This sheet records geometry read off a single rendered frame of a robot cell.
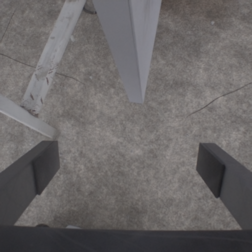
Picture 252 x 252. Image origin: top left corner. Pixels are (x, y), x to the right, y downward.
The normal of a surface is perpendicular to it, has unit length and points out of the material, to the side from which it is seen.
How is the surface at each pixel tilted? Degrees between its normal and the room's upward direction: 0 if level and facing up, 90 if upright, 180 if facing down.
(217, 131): 0
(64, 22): 0
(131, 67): 90
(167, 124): 0
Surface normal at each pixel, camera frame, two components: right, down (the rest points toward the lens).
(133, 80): -0.18, 0.98
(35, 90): -0.12, -0.14
